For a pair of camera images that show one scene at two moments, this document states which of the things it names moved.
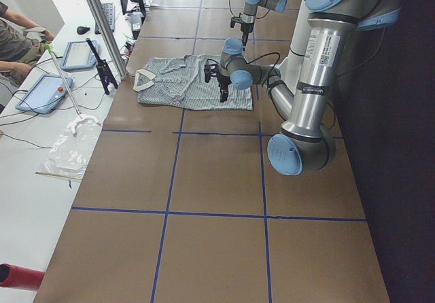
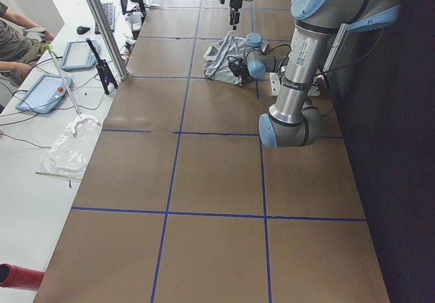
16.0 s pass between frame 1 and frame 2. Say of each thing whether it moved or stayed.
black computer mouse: stayed
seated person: stayed
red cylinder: stayed
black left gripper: moved
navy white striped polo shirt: moved
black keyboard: stayed
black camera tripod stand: stayed
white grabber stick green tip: stayed
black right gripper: moved
